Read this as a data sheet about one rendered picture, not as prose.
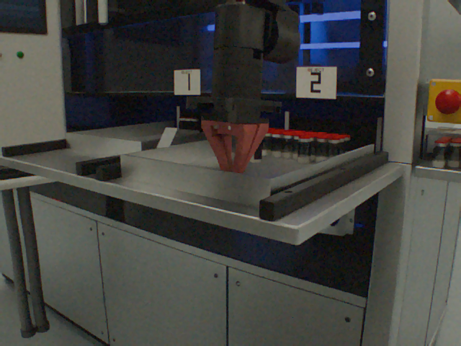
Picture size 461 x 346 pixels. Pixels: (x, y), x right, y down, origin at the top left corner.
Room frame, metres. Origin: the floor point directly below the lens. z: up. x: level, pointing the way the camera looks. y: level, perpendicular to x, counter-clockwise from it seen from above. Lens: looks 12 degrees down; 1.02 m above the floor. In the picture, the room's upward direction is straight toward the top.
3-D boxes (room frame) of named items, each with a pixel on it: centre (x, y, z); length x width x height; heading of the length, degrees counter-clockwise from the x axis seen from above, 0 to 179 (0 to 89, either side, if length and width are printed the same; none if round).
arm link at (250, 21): (0.49, -0.01, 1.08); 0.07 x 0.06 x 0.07; 143
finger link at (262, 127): (0.47, 0.00, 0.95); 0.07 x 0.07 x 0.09; 51
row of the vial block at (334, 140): (0.73, -0.11, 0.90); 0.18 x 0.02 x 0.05; 52
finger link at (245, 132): (0.49, -0.01, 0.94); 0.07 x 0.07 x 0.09; 51
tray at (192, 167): (0.64, -0.04, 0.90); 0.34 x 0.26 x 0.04; 142
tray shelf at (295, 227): (0.78, 0.07, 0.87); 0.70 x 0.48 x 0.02; 53
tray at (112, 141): (0.94, 0.16, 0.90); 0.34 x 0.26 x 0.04; 143
